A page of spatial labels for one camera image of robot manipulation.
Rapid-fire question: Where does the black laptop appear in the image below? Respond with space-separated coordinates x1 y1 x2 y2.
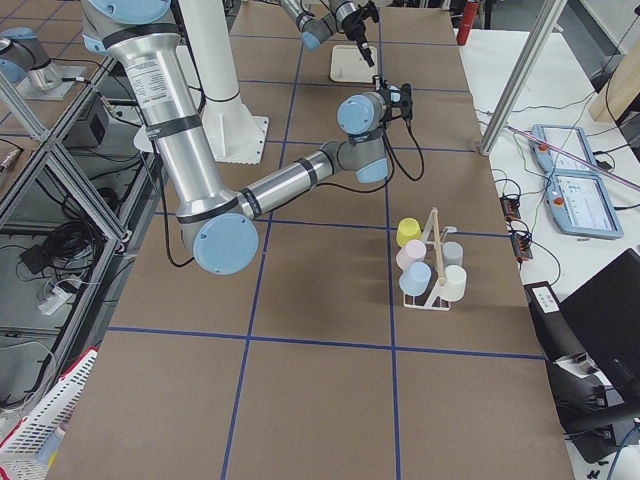
557 248 639 399

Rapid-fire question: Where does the white plastic basket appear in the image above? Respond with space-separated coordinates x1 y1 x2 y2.
1 347 98 479

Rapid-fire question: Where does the long metal grabber stick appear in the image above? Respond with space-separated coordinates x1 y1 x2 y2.
504 125 640 192

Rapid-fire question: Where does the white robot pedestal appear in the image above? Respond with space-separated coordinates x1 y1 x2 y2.
179 0 269 164

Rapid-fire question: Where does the near blue teach pendant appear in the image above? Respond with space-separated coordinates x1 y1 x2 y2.
546 170 624 239

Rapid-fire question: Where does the black camera cable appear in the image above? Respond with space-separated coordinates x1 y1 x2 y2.
319 114 426 194

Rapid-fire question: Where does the cream plastic cup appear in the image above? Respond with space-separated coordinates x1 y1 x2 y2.
441 264 467 302

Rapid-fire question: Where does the grey plastic cup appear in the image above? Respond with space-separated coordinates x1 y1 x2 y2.
442 241 464 267

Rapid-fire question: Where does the white power strip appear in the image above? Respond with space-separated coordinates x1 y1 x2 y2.
38 284 76 316

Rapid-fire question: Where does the white wire cup rack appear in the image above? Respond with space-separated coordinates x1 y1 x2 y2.
401 207 455 311

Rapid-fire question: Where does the far blue teach pendant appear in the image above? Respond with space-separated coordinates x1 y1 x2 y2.
531 124 596 173

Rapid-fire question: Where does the pink plastic cup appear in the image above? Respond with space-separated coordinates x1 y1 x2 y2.
396 239 427 271

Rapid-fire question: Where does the aluminium frame post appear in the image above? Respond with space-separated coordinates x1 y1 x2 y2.
478 0 567 156

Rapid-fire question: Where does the cream plastic tray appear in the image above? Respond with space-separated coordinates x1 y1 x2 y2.
329 45 379 84

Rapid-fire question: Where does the yellow plastic cup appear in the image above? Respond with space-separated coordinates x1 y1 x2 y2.
396 217 422 247

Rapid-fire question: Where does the red cylinder bottle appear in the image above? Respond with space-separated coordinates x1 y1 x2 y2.
456 0 480 46

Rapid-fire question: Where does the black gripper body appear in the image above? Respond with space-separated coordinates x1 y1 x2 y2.
374 75 400 124
339 4 378 43

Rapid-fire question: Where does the light blue plastic cup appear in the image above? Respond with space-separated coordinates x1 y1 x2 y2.
399 262 432 297

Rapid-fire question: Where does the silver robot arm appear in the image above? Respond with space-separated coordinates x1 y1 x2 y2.
277 0 379 67
81 1 411 275

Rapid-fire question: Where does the blue teach pendant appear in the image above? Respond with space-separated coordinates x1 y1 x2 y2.
531 124 596 173
546 170 624 239

